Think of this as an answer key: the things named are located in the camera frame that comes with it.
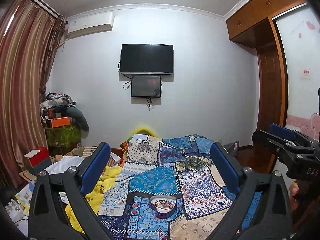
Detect pile of clothes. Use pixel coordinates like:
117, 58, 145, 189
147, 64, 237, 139
40, 93, 89, 132

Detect white crumpled cloth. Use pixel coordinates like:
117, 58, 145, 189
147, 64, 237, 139
45, 156, 84, 175

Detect yellow garment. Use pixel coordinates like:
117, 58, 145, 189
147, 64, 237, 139
65, 166, 123, 233

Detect green patterned covered stand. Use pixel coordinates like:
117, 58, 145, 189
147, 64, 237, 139
45, 125, 81, 155

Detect yellow fluffy pillow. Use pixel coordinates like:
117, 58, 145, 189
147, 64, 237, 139
128, 126, 158, 141

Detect orange box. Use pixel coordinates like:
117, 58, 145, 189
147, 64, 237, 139
49, 116, 71, 128

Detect illustrated paper sheets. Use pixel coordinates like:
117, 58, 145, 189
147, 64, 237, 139
5, 181, 35, 237

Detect wooden overhead cabinet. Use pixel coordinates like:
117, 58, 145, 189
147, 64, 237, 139
226, 0, 305, 48

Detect pink heart wall decoration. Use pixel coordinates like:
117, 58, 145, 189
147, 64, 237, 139
286, 113, 320, 141

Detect red and white box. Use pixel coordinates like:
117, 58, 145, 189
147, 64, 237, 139
23, 146, 52, 176

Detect white air conditioner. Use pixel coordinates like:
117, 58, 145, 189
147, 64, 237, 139
67, 12, 114, 38

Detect large black wall television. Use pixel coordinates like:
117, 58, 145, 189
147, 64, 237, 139
119, 44, 174, 75

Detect person's right hand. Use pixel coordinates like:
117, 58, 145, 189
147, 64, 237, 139
289, 180, 302, 211

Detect striped brown curtain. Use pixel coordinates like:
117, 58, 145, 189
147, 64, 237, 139
1, 0, 66, 188

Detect wooden door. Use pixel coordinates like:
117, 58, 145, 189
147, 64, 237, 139
257, 43, 281, 131

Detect blue patchwork bed quilt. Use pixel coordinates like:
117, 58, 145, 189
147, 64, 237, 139
97, 133, 263, 240

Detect small black wall monitor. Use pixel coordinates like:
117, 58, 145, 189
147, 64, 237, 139
131, 75, 162, 98

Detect white wall switch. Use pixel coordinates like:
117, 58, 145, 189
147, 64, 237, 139
299, 68, 311, 79

